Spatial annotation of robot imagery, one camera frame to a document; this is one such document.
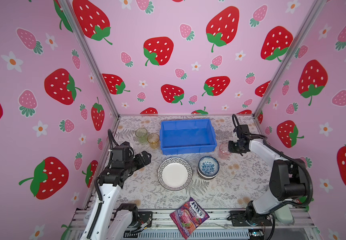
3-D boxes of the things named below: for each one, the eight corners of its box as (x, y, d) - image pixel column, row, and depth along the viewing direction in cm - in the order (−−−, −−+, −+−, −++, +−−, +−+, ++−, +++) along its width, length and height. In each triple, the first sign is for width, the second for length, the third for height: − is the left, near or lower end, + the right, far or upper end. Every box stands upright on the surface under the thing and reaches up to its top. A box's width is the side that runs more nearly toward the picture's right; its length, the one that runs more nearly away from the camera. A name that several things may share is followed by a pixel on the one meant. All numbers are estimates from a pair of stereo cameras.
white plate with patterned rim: (157, 191, 85) (156, 189, 81) (160, 160, 98) (159, 157, 94) (192, 191, 85) (193, 189, 81) (191, 160, 98) (191, 157, 94)
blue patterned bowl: (198, 179, 89) (200, 172, 80) (196, 164, 95) (198, 156, 86) (216, 179, 88) (220, 172, 80) (214, 164, 95) (217, 156, 86)
